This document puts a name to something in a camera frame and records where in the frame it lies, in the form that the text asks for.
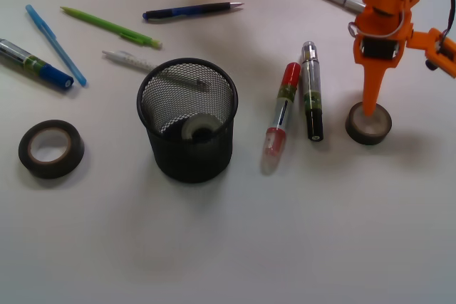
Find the orange fixed gripper finger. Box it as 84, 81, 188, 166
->
363, 63, 387, 116

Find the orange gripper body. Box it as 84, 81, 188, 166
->
349, 0, 419, 69

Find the small black tape roll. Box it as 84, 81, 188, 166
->
345, 102, 392, 145

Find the clear tape roll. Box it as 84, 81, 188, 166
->
181, 113, 222, 142

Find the large black tape roll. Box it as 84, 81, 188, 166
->
18, 120, 85, 179

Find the black mesh pen holder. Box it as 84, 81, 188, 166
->
136, 58, 238, 183

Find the dark blue ballpoint pen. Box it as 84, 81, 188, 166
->
142, 2, 244, 21

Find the white pen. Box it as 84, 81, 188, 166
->
102, 51, 157, 72

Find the light blue pen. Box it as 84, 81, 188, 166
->
26, 4, 87, 87

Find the black cap marker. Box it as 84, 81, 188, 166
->
301, 41, 323, 142

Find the red cap marker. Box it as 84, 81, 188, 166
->
261, 62, 301, 174

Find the green mechanical pencil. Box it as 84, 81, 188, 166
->
61, 6, 162, 50

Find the blue cap marker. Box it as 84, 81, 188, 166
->
1, 38, 74, 90

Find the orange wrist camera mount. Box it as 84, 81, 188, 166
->
406, 28, 455, 78

